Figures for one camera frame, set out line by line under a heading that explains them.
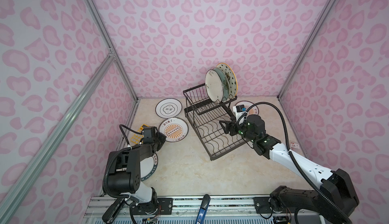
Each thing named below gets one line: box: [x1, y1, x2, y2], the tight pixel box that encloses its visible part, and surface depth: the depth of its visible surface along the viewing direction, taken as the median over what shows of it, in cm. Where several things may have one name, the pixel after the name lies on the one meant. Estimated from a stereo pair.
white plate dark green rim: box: [139, 152, 159, 182], surface depth 86 cm
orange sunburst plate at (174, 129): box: [158, 117, 189, 143], surface depth 103 cm
